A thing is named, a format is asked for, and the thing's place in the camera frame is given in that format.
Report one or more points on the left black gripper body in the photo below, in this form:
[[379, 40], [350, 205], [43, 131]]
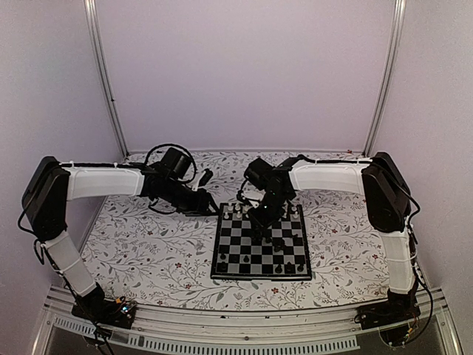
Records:
[[185, 204]]

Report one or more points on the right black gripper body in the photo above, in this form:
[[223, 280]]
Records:
[[271, 211]]

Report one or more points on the black white chessboard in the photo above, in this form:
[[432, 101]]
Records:
[[285, 241]]

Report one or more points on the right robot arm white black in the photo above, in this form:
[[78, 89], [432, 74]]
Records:
[[358, 219]]

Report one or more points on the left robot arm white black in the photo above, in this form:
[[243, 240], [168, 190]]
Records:
[[56, 188]]

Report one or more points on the floral patterned table mat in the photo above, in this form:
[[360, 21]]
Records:
[[166, 260]]

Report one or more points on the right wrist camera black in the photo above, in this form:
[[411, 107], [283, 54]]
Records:
[[259, 173]]

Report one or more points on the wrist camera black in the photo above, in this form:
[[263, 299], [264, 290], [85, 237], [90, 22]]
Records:
[[259, 173], [176, 162]]

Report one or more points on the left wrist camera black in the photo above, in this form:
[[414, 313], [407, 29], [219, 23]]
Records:
[[176, 162]]

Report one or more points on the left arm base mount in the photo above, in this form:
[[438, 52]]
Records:
[[119, 312]]

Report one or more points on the front aluminium rail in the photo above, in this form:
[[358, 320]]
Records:
[[160, 330]]

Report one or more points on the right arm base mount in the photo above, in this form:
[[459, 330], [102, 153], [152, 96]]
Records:
[[388, 316]]

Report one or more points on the left aluminium frame post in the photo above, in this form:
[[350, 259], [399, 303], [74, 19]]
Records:
[[91, 13]]

